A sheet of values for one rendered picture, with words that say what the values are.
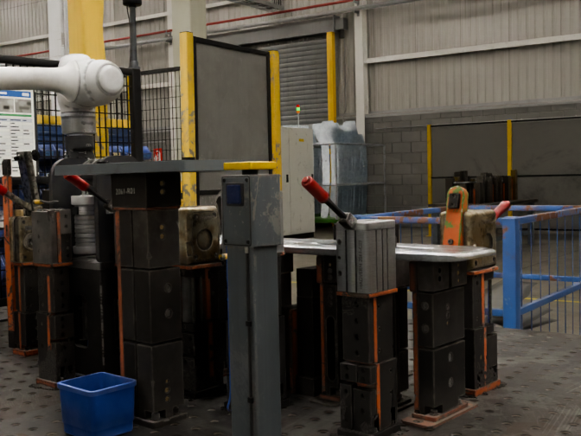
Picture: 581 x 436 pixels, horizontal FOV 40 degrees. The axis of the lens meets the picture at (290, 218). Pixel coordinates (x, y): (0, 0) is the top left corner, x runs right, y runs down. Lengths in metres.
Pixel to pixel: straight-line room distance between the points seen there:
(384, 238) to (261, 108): 4.14
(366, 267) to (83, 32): 1.91
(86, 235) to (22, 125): 1.03
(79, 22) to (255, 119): 2.53
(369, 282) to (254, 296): 0.19
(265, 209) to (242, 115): 4.00
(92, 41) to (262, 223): 1.86
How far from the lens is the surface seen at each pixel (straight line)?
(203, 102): 4.92
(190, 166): 1.27
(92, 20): 3.01
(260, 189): 1.23
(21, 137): 2.76
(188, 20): 9.58
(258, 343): 1.25
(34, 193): 2.12
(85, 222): 1.79
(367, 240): 1.28
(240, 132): 5.20
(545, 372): 1.84
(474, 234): 1.57
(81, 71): 2.02
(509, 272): 3.38
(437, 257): 1.34
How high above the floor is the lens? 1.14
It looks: 3 degrees down
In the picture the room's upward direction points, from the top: 1 degrees counter-clockwise
